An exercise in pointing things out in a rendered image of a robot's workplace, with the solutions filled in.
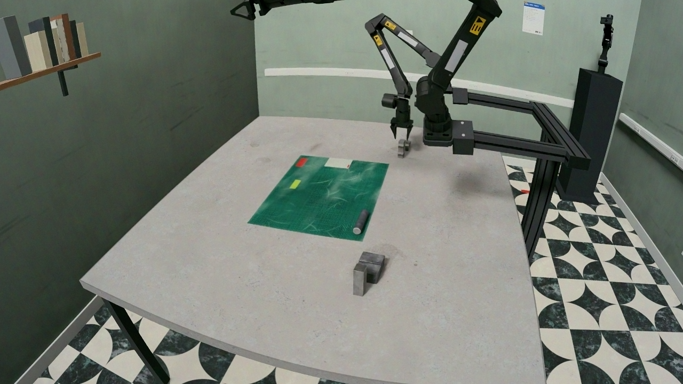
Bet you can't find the green flat sheet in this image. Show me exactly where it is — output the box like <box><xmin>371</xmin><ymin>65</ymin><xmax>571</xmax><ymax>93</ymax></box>
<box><xmin>248</xmin><ymin>155</ymin><xmax>389</xmax><ymax>242</ymax></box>

